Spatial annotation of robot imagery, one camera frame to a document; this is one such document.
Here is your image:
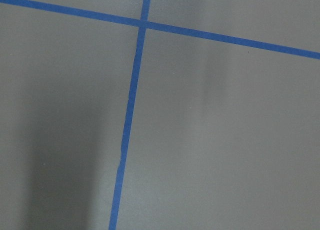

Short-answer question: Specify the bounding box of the brown paper table cover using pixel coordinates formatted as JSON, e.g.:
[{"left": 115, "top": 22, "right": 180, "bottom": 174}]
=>
[{"left": 0, "top": 0, "right": 320, "bottom": 230}]

